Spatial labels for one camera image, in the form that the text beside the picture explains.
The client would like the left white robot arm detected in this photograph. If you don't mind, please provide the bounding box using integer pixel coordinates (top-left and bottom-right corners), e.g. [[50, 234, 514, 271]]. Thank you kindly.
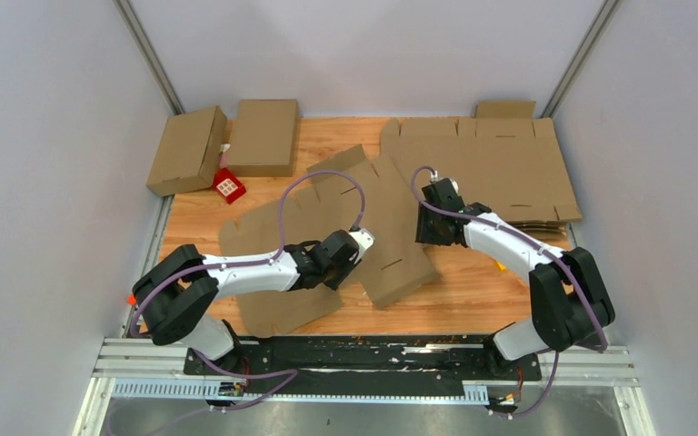
[[132, 227, 374, 375]]

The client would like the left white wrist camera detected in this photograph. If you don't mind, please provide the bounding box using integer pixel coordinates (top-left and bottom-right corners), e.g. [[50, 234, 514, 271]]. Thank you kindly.
[[349, 228, 374, 257]]

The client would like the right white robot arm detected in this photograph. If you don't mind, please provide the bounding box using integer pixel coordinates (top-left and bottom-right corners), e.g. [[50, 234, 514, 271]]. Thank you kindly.
[[415, 178, 615, 380]]

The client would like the red plastic block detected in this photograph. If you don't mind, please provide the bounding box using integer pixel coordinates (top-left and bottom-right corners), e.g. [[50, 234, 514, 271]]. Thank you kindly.
[[212, 167, 247, 204]]

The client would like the pink white small item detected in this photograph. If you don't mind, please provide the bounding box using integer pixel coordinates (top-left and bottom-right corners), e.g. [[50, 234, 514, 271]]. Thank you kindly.
[[218, 144, 231, 168]]

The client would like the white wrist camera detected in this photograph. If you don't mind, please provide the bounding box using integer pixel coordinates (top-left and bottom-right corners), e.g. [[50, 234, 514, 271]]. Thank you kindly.
[[429, 170, 459, 194], [349, 228, 374, 257]]

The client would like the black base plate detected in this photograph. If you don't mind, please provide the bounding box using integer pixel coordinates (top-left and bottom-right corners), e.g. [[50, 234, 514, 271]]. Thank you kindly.
[[183, 333, 606, 400]]

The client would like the folded cardboard box upright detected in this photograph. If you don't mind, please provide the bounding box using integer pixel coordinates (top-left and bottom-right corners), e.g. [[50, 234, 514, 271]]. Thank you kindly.
[[225, 99, 299, 177]]

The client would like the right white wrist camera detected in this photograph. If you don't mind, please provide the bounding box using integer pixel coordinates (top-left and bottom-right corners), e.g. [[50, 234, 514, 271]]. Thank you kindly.
[[429, 170, 459, 194]]

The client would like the cardboard box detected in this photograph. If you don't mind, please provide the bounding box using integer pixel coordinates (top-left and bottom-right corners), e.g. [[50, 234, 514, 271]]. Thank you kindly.
[[146, 105, 227, 197], [225, 99, 299, 177], [218, 145, 455, 338]]

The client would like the stack of flat cardboard sheets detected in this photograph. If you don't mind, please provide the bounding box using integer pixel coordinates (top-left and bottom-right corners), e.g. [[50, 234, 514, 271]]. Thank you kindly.
[[380, 100, 583, 230]]

